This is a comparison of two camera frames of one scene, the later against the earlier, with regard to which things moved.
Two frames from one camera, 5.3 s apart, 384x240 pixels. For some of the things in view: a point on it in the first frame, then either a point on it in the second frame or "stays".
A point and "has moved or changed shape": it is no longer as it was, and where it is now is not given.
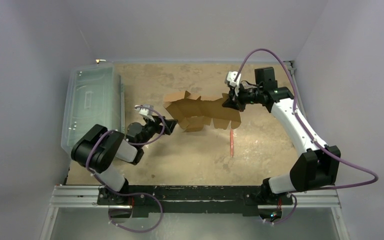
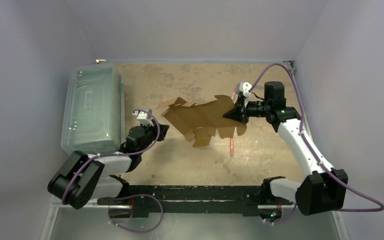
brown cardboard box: (191, 111) has moved or changed shape
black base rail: (154, 200) stays
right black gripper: (237, 98) → (242, 110)
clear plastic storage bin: (95, 95) stays
